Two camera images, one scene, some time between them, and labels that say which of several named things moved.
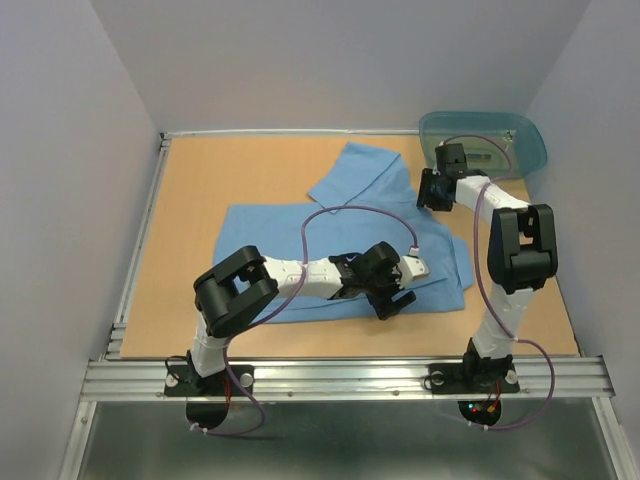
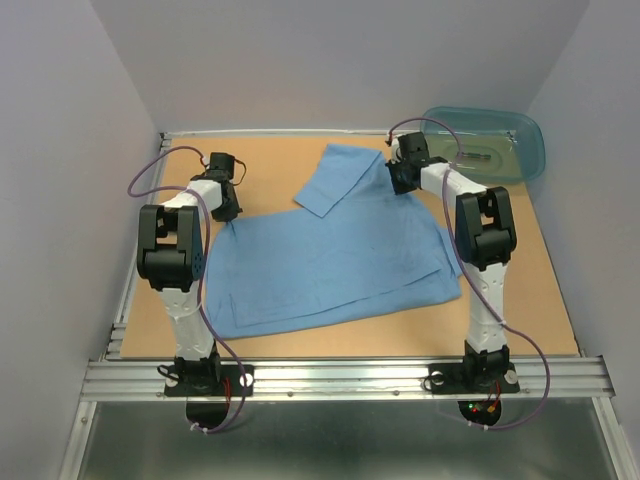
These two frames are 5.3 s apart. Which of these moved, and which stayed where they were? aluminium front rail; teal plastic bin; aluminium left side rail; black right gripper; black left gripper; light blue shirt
Moved: light blue shirt; black left gripper; black right gripper
Stayed: aluminium front rail; aluminium left side rail; teal plastic bin
